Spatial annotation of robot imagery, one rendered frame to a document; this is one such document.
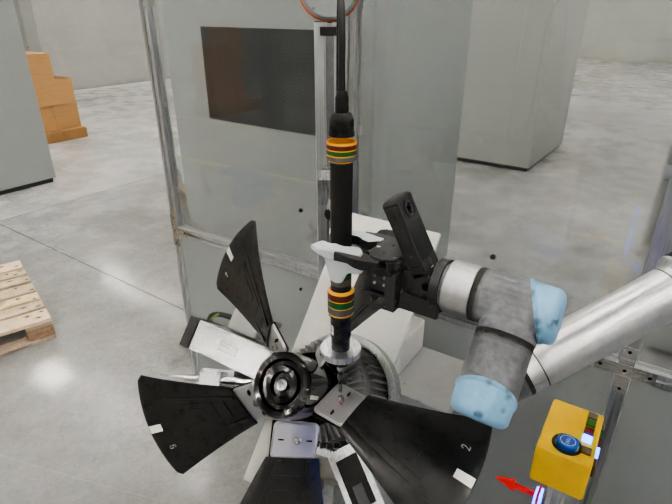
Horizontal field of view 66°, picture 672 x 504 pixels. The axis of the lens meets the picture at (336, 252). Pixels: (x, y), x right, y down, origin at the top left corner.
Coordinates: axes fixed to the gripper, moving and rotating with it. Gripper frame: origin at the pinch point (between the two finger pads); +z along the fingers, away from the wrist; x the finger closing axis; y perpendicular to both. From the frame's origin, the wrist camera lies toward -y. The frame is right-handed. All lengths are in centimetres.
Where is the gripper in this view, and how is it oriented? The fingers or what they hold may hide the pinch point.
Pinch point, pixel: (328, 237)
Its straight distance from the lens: 80.9
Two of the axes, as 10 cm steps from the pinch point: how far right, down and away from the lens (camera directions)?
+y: -0.1, 9.0, 4.4
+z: -8.4, -2.5, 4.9
